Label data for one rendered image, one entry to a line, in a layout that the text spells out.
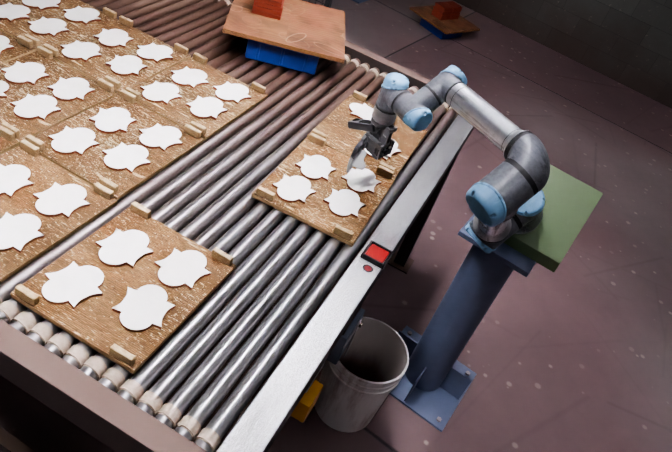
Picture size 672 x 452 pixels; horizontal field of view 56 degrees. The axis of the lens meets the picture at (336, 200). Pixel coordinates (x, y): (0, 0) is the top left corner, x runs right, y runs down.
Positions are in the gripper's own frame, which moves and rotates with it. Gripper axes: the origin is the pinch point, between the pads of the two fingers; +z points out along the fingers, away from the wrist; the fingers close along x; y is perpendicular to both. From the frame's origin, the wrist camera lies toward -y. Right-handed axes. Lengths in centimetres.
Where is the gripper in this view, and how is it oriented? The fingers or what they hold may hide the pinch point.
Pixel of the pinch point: (360, 165)
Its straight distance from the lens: 210.0
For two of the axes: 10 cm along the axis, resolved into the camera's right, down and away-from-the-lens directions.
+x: 6.8, -3.2, 6.6
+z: -2.5, 7.4, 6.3
